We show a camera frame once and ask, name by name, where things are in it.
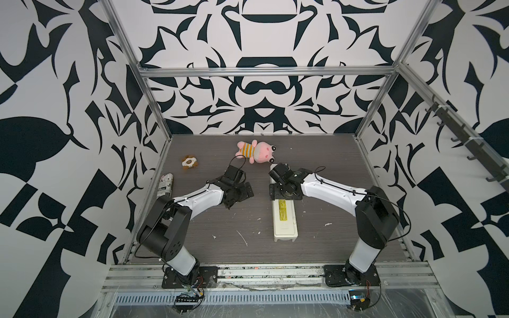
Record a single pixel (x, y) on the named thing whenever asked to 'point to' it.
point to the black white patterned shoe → (165, 185)
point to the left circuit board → (187, 303)
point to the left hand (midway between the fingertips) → (244, 191)
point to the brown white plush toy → (189, 161)
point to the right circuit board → (358, 300)
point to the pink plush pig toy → (258, 152)
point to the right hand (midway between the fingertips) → (279, 191)
